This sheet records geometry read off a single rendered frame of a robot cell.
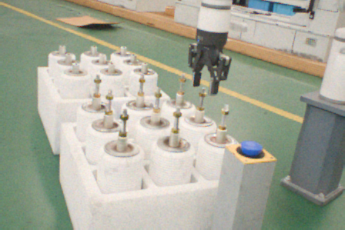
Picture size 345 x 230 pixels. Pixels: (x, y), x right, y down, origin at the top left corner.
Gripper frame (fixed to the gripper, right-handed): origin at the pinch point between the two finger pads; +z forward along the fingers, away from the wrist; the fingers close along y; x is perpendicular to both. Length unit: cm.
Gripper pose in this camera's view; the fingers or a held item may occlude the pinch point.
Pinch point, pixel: (204, 85)
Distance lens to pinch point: 101.0
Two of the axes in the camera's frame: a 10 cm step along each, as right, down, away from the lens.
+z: -1.1, 9.3, 3.6
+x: 8.3, -1.1, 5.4
